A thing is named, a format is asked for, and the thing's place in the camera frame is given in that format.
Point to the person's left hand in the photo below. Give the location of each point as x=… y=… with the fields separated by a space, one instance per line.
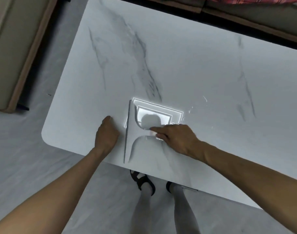
x=106 y=137

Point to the black sandal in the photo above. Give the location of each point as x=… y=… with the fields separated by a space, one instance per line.
x=144 y=180
x=170 y=186

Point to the person's left fingers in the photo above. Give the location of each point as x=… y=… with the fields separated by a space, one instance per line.
x=109 y=121

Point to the person's leg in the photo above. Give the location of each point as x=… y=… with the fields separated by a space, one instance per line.
x=144 y=212
x=185 y=212

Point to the person's right forearm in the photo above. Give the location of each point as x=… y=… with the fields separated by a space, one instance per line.
x=255 y=177

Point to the person's left forearm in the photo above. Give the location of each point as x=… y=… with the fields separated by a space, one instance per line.
x=53 y=192

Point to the beige sofa with wooden base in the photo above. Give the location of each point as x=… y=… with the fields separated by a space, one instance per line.
x=14 y=51

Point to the red plaid cloth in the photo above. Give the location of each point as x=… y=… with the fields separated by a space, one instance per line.
x=251 y=2

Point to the person's left leg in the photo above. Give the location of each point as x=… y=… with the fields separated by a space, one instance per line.
x=144 y=212

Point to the black left sandal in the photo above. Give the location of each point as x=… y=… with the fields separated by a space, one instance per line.
x=144 y=180

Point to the person's right fingers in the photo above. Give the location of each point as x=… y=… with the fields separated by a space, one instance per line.
x=160 y=130

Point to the person's right hand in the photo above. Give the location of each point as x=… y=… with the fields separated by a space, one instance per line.
x=182 y=141

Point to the white paper sheet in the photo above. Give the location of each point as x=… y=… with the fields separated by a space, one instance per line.
x=133 y=134

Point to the black right sandal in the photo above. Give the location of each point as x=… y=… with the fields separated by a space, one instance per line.
x=170 y=186

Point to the person's right leg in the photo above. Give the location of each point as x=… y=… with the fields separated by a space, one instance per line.
x=185 y=212

